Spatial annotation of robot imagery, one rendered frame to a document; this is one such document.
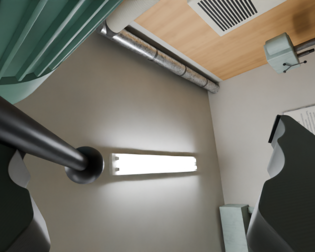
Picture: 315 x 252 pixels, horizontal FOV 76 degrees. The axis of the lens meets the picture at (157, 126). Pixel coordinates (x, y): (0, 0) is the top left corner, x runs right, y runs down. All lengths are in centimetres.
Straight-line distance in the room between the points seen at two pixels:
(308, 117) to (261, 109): 55
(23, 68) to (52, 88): 152
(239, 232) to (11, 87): 298
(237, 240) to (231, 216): 28
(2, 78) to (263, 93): 315
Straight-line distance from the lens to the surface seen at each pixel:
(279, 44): 221
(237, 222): 303
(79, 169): 18
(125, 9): 187
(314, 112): 305
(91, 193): 169
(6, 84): 21
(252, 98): 326
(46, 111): 163
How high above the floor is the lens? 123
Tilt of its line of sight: 40 degrees up
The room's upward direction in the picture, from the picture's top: 107 degrees counter-clockwise
